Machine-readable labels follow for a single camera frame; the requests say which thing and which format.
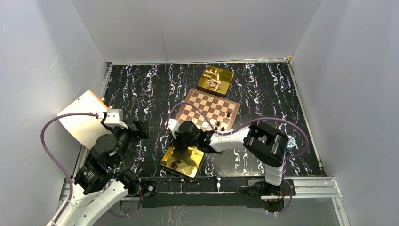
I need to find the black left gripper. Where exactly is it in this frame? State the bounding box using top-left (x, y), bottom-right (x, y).
top-left (104, 117), bottom-right (149, 167)

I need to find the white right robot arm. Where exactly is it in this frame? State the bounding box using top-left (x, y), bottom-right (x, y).
top-left (165, 120), bottom-right (289, 195)

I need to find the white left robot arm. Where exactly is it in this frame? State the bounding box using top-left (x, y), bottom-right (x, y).
top-left (48, 119), bottom-right (149, 226)

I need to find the gold tin with dark pieces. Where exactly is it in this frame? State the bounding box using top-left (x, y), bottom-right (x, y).
top-left (161, 144), bottom-right (205, 180)

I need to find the pile of dark chess pieces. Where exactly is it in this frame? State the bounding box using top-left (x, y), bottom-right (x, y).
top-left (161, 158), bottom-right (182, 170)

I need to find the wooden folding chess board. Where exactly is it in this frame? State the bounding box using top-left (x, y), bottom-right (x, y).
top-left (175, 89), bottom-right (240, 131)

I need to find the pile of light chess pieces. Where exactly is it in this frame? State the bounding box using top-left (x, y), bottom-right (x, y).
top-left (202, 69), bottom-right (222, 91)

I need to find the gold tin with light pieces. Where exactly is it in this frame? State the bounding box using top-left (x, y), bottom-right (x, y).
top-left (197, 66), bottom-right (234, 97)

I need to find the blue round object on table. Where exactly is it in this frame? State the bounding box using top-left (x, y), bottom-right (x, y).
top-left (287, 135), bottom-right (296, 151)

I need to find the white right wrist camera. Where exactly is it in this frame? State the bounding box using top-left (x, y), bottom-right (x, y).
top-left (165, 119), bottom-right (180, 137)

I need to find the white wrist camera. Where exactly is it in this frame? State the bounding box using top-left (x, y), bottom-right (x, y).
top-left (165, 119), bottom-right (180, 137)
top-left (104, 108), bottom-right (128, 129)

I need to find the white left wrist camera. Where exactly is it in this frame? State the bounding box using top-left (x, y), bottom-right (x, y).
top-left (104, 108), bottom-right (128, 129)

